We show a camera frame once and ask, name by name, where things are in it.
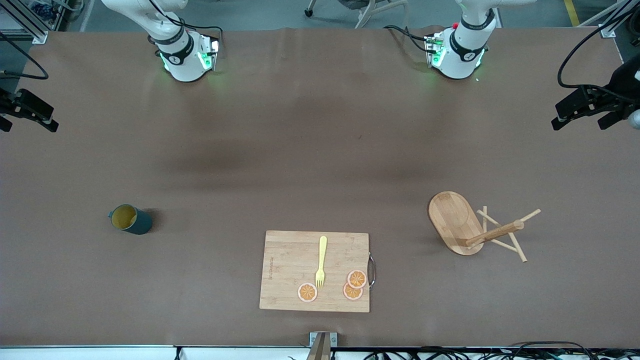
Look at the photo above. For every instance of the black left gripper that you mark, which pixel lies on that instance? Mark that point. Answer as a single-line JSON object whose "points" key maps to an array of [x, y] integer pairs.
{"points": [[621, 85]]}

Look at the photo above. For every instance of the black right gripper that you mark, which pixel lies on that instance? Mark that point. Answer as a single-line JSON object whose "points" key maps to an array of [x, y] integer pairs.
{"points": [[6, 103]]}

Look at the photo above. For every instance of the dark teal cup yellow inside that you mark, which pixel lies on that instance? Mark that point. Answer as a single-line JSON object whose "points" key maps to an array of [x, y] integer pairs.
{"points": [[134, 221]]}

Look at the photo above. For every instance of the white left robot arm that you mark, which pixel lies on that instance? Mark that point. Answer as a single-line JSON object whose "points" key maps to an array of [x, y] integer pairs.
{"points": [[462, 55]]}

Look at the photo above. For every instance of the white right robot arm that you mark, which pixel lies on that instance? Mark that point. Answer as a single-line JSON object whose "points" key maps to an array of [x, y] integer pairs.
{"points": [[182, 60]]}

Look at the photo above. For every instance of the wooden cup rack with pegs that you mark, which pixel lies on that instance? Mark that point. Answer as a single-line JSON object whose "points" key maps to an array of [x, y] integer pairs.
{"points": [[455, 220]]}

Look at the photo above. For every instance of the chair base with wheels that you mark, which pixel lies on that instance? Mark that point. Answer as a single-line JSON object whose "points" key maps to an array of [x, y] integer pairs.
{"points": [[367, 12]]}

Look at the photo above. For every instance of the orange slice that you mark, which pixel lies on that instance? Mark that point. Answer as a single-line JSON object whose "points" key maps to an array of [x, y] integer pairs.
{"points": [[351, 294], [357, 278], [307, 292]]}

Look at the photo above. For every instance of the yellow plastic fork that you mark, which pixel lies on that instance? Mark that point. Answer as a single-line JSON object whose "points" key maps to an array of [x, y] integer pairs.
{"points": [[322, 250]]}

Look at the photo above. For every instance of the aluminium frame post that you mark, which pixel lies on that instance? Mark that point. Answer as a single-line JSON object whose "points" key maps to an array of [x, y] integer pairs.
{"points": [[612, 27], [30, 25]]}

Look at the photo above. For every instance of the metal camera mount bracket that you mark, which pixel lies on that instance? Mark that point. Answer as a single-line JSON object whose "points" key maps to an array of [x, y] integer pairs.
{"points": [[322, 345]]}

